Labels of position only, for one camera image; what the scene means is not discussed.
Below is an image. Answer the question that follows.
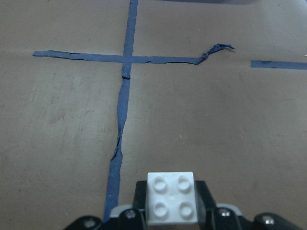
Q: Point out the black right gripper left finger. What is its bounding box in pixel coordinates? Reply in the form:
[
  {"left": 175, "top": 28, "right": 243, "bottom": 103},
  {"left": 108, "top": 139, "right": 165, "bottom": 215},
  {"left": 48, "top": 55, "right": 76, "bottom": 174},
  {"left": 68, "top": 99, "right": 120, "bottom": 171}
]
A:
[{"left": 131, "top": 181, "right": 147, "bottom": 230}]

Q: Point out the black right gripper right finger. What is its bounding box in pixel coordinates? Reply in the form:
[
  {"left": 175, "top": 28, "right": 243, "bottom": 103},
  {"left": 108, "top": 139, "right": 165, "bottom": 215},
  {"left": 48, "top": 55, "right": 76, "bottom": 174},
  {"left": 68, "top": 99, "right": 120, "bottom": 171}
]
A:
[{"left": 195, "top": 181, "right": 217, "bottom": 225}]

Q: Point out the white block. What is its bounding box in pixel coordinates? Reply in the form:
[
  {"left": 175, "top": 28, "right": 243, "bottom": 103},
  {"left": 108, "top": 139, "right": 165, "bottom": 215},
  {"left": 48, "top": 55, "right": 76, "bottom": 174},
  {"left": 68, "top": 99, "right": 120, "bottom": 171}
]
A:
[{"left": 145, "top": 172, "right": 198, "bottom": 226}]

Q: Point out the brown paper table cover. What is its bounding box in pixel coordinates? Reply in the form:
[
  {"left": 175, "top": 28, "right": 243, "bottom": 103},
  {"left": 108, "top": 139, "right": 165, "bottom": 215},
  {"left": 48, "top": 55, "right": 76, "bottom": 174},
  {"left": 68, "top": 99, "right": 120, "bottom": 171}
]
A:
[{"left": 0, "top": 0, "right": 307, "bottom": 230}]

